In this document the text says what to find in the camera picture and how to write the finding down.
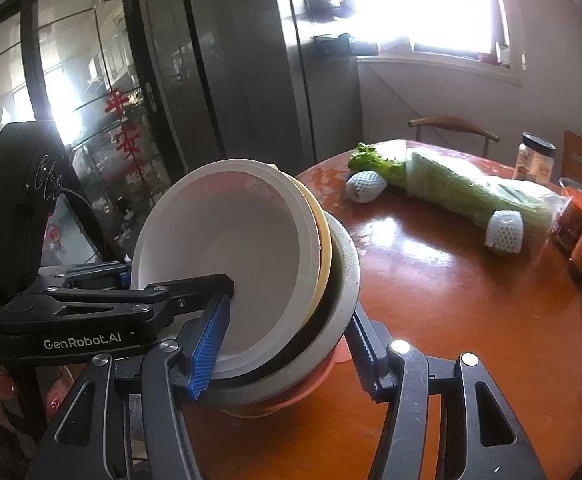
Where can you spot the glass door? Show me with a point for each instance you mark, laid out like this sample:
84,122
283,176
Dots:
96,85

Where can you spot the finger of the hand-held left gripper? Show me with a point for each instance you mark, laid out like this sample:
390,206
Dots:
96,274
191,292

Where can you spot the sauce jar with red lid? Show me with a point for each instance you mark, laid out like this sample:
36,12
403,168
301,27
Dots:
576,220

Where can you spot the black hanging rack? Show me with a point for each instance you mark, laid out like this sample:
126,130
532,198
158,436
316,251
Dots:
331,45

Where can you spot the glass jar with black lid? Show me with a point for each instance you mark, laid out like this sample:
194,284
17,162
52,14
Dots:
533,160

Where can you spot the grey refrigerator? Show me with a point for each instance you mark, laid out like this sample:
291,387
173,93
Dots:
231,60

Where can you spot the bagged celery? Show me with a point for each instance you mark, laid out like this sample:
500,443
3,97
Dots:
461,185

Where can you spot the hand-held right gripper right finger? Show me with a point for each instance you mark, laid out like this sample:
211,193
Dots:
366,355

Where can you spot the large foam-netted fruit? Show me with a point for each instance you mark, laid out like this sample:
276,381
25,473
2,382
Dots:
506,232

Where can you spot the small foam-netted fruit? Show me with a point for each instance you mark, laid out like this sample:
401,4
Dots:
366,187

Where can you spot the window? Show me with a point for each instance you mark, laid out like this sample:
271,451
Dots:
421,5

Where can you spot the orange plate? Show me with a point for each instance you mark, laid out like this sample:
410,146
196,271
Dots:
316,385

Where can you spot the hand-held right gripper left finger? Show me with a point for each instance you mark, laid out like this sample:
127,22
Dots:
211,345

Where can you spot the red bowl with white inside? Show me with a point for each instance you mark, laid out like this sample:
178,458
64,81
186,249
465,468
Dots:
231,230

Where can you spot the yellow bowl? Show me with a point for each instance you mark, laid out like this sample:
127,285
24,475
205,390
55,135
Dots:
325,260

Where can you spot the green lettuce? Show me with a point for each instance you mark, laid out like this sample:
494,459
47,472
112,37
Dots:
376,162

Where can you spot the curved back wooden chair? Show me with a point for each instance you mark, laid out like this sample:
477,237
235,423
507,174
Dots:
451,122

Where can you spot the large steel bowl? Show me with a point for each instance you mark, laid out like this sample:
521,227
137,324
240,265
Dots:
347,270

